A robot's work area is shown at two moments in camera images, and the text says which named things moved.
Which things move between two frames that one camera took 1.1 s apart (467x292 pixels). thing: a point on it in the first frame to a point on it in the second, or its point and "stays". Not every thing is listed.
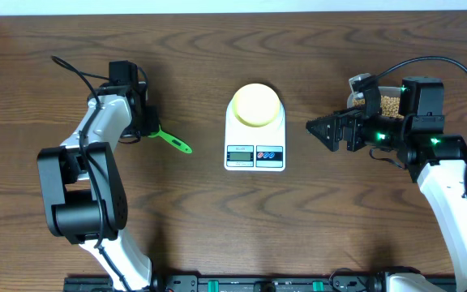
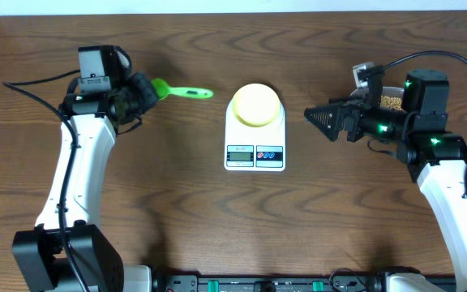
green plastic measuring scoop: x=178 y=143 to x=162 y=90
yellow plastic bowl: x=256 y=105 stays
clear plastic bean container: x=390 y=100 stays
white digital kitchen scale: x=261 y=148 stays
